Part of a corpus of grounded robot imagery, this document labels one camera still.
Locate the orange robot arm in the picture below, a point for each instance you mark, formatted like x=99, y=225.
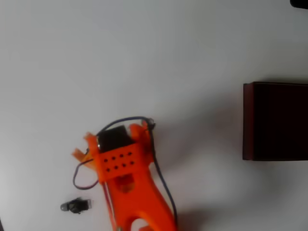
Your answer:
x=134, y=190

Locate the dark red box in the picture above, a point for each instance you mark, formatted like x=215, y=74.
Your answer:
x=276, y=120

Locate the black object at edge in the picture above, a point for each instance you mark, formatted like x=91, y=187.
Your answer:
x=299, y=3

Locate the light orange camera mount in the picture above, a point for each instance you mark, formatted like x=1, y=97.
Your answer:
x=81, y=155

